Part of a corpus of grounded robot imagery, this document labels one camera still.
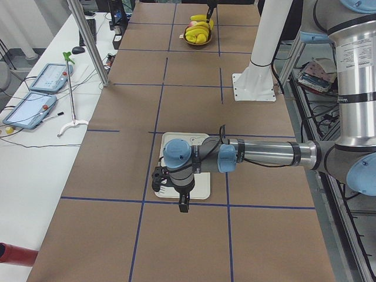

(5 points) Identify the yellow banana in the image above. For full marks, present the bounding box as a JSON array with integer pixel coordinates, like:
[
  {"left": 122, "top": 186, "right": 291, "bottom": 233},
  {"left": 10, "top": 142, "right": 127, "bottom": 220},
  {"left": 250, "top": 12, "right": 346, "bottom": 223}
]
[
  {"left": 190, "top": 14, "right": 214, "bottom": 30},
  {"left": 185, "top": 32, "right": 198, "bottom": 44},
  {"left": 185, "top": 22, "right": 211, "bottom": 35}
]

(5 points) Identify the stack of folded cloths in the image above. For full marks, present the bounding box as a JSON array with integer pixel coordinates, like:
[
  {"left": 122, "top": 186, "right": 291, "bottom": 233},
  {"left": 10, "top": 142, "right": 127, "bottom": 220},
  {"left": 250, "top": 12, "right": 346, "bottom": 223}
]
[{"left": 297, "top": 58, "right": 337, "bottom": 93}]

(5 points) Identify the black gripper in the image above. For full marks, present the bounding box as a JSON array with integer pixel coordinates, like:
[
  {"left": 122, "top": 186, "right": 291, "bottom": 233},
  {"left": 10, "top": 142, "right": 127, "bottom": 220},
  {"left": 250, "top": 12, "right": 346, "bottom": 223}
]
[
  {"left": 152, "top": 166, "right": 190, "bottom": 213},
  {"left": 206, "top": 0, "right": 218, "bottom": 23}
]

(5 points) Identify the black keyboard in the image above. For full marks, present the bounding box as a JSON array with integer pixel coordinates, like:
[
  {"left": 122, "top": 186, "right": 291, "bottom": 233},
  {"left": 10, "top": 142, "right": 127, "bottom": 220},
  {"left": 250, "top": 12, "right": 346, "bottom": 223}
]
[{"left": 78, "top": 18, "right": 98, "bottom": 47}]

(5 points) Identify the white bear tray plate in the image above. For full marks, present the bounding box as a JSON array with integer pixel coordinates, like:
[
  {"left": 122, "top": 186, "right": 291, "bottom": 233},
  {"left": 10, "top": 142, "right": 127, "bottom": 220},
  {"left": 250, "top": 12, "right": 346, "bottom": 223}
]
[{"left": 155, "top": 132, "right": 210, "bottom": 200}]

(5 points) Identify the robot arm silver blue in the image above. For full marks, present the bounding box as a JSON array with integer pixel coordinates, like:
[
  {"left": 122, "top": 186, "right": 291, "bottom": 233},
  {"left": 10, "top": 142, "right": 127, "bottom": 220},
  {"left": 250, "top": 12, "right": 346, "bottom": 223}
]
[{"left": 152, "top": 1, "right": 375, "bottom": 212}]

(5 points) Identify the lower teach pendant tablet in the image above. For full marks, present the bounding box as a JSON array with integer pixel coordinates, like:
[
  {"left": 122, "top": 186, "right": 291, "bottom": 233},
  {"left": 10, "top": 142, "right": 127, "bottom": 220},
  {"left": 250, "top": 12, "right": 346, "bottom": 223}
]
[{"left": 3, "top": 91, "right": 57, "bottom": 129}]

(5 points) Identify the aluminium frame post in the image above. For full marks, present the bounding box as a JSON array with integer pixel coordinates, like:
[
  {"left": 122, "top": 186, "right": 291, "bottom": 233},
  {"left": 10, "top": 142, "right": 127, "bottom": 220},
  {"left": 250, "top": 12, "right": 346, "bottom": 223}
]
[{"left": 67, "top": 0, "right": 110, "bottom": 87}]

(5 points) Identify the white grabber stick green tip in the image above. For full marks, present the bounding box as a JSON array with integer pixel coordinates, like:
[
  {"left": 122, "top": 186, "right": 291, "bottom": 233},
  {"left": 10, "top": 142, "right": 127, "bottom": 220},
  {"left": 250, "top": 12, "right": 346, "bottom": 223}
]
[{"left": 57, "top": 52, "right": 89, "bottom": 137}]

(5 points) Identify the pink apple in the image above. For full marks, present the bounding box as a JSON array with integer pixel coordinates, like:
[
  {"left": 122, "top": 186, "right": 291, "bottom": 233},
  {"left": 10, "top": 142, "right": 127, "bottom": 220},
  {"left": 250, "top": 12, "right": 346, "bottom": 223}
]
[{"left": 188, "top": 21, "right": 197, "bottom": 27}]

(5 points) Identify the upper teach pendant tablet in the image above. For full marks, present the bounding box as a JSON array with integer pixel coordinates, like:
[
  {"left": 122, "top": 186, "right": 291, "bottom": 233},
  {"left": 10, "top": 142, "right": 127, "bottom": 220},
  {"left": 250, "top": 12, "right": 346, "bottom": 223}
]
[{"left": 29, "top": 63, "right": 73, "bottom": 93}]

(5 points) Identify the white camera stand pole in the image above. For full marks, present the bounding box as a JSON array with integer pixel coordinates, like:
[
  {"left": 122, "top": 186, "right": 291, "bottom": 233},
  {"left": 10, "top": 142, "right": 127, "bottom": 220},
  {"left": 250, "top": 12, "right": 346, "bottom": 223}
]
[{"left": 232, "top": 0, "right": 293, "bottom": 102}]

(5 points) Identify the yellow pear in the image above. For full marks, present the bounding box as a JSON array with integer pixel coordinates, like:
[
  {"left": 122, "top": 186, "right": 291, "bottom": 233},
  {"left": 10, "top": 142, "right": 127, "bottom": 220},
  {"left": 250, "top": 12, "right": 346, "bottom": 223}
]
[{"left": 196, "top": 33, "right": 207, "bottom": 45}]

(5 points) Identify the teach pendant tablet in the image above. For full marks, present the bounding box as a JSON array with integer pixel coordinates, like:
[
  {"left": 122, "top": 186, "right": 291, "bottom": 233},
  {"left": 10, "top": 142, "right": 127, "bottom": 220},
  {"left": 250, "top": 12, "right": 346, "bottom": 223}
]
[
  {"left": 3, "top": 91, "right": 57, "bottom": 129},
  {"left": 29, "top": 63, "right": 73, "bottom": 93}
]

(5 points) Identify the red cylinder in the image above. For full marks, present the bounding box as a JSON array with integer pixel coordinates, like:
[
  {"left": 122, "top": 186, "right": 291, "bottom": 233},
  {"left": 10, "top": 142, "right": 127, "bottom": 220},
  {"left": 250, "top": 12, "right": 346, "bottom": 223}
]
[{"left": 1, "top": 243, "right": 38, "bottom": 267}]

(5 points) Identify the black box white label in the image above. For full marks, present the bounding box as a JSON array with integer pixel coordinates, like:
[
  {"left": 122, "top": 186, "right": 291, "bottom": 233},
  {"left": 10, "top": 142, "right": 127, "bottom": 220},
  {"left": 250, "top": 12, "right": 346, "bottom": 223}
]
[{"left": 112, "top": 25, "right": 126, "bottom": 50}]

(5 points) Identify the black computer mouse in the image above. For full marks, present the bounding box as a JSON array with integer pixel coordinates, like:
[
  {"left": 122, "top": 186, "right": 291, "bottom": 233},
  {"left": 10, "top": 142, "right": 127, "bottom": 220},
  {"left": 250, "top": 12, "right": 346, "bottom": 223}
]
[{"left": 72, "top": 46, "right": 85, "bottom": 55}]

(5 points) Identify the brown wicker basket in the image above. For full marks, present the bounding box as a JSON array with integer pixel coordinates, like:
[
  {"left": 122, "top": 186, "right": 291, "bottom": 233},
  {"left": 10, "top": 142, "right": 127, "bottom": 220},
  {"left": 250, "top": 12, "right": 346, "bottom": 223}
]
[{"left": 183, "top": 26, "right": 212, "bottom": 46}]

